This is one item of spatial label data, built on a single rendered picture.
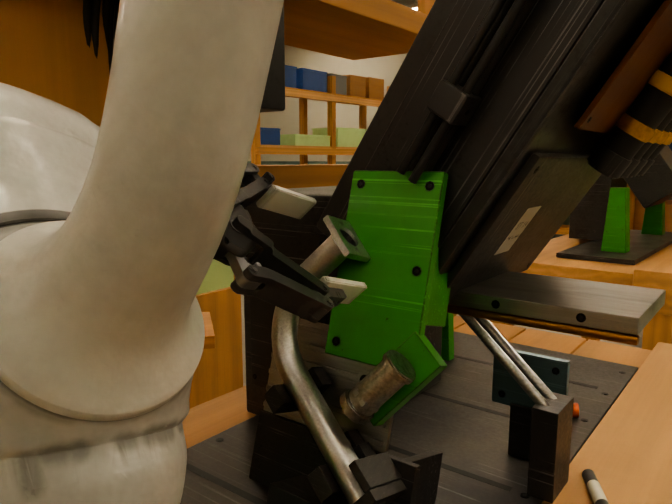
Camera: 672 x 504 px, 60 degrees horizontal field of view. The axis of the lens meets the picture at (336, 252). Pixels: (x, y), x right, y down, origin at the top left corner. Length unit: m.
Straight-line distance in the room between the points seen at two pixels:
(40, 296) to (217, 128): 0.10
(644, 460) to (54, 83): 0.85
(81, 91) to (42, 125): 0.37
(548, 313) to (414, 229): 0.18
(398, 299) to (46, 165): 0.38
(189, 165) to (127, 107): 0.03
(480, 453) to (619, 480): 0.17
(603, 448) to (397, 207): 0.46
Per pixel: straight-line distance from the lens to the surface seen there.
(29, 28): 0.74
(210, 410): 1.01
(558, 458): 0.74
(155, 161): 0.21
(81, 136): 0.39
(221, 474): 0.78
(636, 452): 0.91
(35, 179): 0.35
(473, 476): 0.79
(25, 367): 0.25
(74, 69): 0.75
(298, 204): 0.64
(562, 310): 0.67
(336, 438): 0.62
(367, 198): 0.65
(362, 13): 0.95
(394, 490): 0.62
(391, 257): 0.62
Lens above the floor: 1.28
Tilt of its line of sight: 9 degrees down
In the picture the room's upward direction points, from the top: straight up
